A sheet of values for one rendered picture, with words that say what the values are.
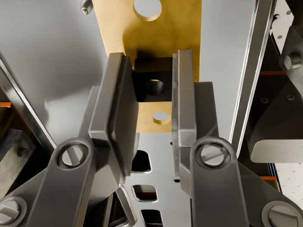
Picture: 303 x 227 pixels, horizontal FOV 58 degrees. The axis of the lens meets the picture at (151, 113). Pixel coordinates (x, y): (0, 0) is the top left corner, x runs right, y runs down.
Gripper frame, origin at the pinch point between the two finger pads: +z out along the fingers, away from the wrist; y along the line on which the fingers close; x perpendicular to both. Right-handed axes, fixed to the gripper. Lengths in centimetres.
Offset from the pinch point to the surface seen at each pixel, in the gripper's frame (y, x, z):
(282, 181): 34, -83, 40
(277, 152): 11.5, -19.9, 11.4
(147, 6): -1.0, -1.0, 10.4
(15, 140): -18.0, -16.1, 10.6
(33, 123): -14.0, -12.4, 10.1
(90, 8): -4.3, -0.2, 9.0
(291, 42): 9.2, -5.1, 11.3
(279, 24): 18.9, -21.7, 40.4
